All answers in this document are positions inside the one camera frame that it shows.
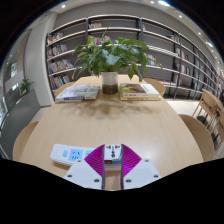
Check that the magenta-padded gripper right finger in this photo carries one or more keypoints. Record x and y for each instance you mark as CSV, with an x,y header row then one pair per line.
x,y
140,173

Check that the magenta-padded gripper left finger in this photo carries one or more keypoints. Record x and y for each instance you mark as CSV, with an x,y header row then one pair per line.
x,y
85,173

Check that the small white charger block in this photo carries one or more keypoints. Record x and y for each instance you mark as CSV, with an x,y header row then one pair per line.
x,y
112,154

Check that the white power strip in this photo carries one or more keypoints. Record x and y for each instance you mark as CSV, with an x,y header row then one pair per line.
x,y
68,154

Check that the round-backed wooden chair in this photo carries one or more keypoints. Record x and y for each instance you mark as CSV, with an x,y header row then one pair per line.
x,y
21,140
198,138
61,89
157,86

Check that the white and blue book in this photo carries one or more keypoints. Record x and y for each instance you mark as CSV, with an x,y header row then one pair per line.
x,y
78,92

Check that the yellow-edged book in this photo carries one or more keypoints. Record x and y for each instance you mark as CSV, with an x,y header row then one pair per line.
x,y
138,90

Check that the slatted light wooden chair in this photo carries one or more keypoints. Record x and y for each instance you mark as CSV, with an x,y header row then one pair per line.
x,y
220,133
210,103

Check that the small background potted plant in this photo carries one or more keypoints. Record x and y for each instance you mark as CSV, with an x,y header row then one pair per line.
x,y
25,86

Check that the green potted plant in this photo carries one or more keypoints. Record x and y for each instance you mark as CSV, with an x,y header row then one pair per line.
x,y
111,58

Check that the grey bookshelf unit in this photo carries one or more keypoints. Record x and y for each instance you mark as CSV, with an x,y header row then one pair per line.
x,y
166,36

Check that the round ceiling lights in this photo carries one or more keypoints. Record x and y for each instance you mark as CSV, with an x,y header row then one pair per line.
x,y
163,3

